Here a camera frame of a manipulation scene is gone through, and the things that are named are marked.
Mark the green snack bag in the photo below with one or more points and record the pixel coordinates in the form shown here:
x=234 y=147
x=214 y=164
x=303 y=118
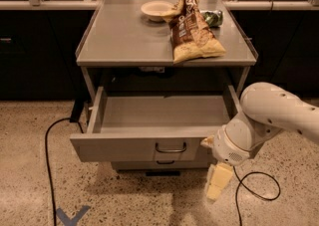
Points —
x=213 y=18

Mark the grey drawer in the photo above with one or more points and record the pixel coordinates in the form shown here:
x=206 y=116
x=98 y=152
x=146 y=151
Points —
x=158 y=165
x=127 y=128

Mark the dark counter cabinets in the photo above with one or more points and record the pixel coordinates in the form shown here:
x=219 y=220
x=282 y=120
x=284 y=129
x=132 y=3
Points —
x=37 y=51

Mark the brown yellow chip bag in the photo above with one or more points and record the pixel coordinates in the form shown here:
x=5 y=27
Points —
x=191 y=36

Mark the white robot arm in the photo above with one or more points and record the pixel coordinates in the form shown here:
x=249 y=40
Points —
x=265 y=111

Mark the metal top drawer handle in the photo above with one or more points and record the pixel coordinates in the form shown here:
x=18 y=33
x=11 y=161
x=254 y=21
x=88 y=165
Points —
x=171 y=150

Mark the grey metal cabinet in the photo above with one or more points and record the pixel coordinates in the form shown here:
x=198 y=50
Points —
x=120 y=35

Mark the grey top drawer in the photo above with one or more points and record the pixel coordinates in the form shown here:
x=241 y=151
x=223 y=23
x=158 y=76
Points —
x=127 y=128

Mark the white bowl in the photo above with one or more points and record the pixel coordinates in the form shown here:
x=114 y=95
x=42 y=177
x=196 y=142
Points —
x=153 y=10

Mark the grey lower drawer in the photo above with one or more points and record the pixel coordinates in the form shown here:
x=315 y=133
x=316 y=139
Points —
x=158 y=165

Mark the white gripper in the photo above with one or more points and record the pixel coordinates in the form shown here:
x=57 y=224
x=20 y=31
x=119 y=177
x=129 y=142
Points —
x=223 y=150

